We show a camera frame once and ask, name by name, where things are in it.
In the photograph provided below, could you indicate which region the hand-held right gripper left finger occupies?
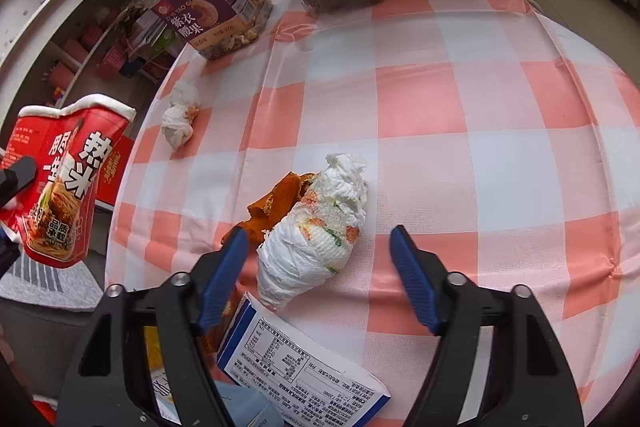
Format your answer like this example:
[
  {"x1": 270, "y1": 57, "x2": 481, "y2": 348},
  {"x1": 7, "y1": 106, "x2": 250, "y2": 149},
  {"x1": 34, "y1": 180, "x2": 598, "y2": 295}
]
[{"x1": 57, "y1": 227, "x2": 251, "y2": 427}]

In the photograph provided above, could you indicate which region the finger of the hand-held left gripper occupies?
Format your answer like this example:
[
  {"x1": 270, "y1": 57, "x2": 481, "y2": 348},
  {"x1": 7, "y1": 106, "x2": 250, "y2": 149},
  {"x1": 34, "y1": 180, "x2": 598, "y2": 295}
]
[
  {"x1": 0, "y1": 229, "x2": 22, "y2": 279},
  {"x1": 0, "y1": 156, "x2": 39, "y2": 210}
]

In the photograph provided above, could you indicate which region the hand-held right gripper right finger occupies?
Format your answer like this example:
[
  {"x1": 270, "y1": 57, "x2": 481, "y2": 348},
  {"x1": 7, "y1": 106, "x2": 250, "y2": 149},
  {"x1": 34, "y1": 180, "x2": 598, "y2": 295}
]
[{"x1": 390, "y1": 224, "x2": 586, "y2": 427}]

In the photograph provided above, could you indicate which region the red noodle snack bag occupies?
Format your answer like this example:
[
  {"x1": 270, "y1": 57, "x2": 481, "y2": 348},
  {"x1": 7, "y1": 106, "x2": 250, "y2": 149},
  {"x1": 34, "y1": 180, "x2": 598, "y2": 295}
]
[{"x1": 0, "y1": 93, "x2": 137, "y2": 268}]

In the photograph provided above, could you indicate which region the large white tissue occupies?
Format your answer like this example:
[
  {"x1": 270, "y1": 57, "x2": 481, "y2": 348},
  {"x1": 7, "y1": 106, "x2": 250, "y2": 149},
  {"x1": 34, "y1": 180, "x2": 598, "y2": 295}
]
[{"x1": 256, "y1": 152, "x2": 370, "y2": 312}]

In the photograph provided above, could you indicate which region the blue carton box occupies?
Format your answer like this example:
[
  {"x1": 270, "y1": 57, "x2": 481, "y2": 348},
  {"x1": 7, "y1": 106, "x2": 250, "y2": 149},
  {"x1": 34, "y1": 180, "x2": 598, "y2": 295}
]
[{"x1": 216, "y1": 294, "x2": 392, "y2": 427}]

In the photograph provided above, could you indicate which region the grey striped floor mat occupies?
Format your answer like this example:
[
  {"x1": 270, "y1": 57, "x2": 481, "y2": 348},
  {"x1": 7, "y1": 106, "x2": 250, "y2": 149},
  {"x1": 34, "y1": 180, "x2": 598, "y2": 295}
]
[{"x1": 0, "y1": 254, "x2": 107, "y2": 314}]

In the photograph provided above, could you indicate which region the orange peel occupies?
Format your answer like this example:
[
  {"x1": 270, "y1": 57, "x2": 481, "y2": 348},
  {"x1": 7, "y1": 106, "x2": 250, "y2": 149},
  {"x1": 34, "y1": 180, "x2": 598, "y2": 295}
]
[{"x1": 200, "y1": 172, "x2": 316, "y2": 353}]

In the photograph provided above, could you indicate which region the red gift box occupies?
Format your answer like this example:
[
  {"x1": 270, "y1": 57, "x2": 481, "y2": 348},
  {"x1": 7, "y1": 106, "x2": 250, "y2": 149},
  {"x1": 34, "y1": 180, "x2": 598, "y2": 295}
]
[{"x1": 95, "y1": 134, "x2": 136, "y2": 208}]

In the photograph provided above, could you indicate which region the pink checkered tablecloth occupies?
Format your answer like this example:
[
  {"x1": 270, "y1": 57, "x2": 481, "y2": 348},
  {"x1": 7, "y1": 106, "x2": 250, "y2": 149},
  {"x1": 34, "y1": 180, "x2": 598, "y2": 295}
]
[{"x1": 105, "y1": 0, "x2": 640, "y2": 427}]

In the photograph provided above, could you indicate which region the large pink basket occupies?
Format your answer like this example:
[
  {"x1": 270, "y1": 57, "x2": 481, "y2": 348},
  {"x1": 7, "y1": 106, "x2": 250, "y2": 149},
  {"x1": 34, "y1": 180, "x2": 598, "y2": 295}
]
[{"x1": 95, "y1": 47, "x2": 128, "y2": 80}]

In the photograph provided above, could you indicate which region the small pink basket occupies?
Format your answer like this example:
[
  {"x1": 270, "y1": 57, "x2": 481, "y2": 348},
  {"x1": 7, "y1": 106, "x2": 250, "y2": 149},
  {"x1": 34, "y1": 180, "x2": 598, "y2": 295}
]
[{"x1": 81, "y1": 25, "x2": 104, "y2": 50}]

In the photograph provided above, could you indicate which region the small crumpled white tissue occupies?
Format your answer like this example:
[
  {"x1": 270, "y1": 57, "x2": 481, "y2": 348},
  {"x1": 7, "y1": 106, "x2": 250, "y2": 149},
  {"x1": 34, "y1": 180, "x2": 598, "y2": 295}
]
[{"x1": 161, "y1": 79, "x2": 202, "y2": 150}]

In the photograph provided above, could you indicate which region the white bookshelf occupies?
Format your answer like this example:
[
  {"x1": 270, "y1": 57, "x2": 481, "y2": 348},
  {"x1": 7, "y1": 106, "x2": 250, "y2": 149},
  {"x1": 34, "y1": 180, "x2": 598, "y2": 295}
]
[{"x1": 0, "y1": 0, "x2": 176, "y2": 128}]

